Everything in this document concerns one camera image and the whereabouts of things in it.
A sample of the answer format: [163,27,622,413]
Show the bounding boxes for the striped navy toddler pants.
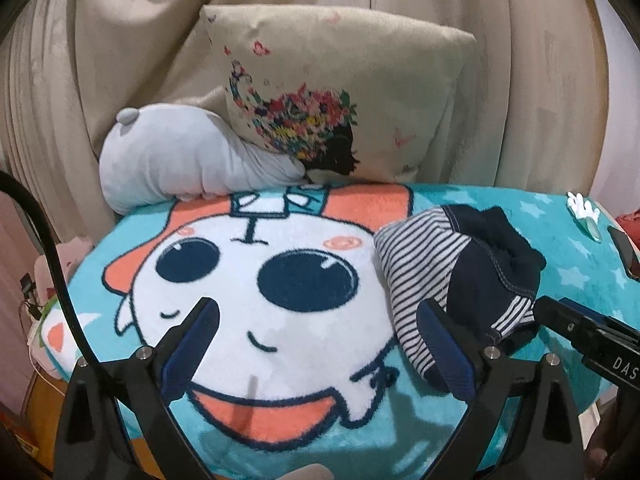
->
[374,205,547,392]

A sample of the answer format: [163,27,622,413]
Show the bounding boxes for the operator right hand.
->
[584,448,608,479]

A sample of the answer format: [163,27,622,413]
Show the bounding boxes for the black smartphone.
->
[608,226,640,281]

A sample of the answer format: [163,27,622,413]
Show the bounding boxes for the red bag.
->
[616,210,640,246]

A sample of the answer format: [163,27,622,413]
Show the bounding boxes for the white snowflake hair clip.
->
[566,191,602,243]

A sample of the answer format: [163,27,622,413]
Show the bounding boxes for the teal cartoon fleece blanket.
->
[70,184,639,479]

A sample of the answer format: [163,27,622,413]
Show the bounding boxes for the beige floral print pillow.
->
[201,4,476,182]

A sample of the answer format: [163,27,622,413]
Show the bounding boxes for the beige curtain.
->
[1,0,608,240]

